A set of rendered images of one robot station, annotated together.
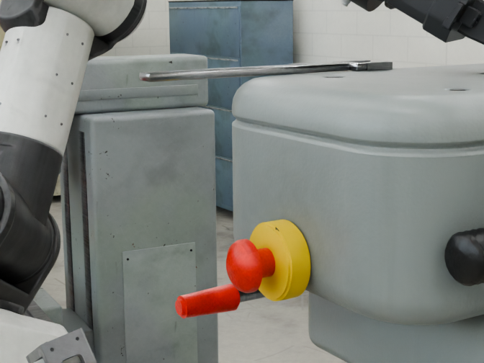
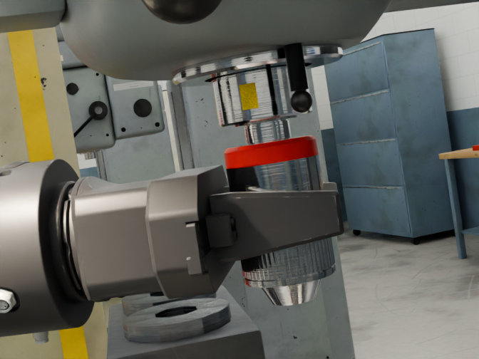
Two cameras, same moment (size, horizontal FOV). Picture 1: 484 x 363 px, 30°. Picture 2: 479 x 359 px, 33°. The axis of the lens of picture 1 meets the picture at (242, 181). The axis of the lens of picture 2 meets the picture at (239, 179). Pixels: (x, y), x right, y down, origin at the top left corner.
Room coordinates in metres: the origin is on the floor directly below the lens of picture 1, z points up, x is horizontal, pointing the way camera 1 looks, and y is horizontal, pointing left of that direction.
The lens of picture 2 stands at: (0.38, -0.30, 1.27)
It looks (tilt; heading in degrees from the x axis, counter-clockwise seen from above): 3 degrees down; 14
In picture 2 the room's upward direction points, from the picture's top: 9 degrees counter-clockwise
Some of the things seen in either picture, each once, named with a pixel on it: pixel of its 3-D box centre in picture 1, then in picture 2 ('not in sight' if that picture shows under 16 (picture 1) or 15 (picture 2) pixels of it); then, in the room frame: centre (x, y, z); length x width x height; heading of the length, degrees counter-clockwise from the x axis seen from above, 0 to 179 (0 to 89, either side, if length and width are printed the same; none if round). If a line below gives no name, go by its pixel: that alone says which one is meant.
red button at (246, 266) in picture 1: (252, 264); not in sight; (0.65, -0.01, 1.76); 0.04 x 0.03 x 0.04; 31
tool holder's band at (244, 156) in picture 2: not in sight; (270, 152); (0.78, -0.22, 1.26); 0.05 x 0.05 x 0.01
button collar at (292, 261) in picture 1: (278, 260); not in sight; (0.66, -0.03, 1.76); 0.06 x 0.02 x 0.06; 31
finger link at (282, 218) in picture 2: not in sight; (275, 221); (0.75, -0.23, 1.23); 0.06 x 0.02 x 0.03; 97
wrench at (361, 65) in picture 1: (270, 70); not in sight; (0.79, -0.03, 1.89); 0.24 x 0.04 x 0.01; 121
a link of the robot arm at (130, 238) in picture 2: not in sight; (106, 241); (0.77, -0.13, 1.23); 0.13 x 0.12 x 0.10; 7
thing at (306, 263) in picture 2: not in sight; (281, 219); (0.78, -0.22, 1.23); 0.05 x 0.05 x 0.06
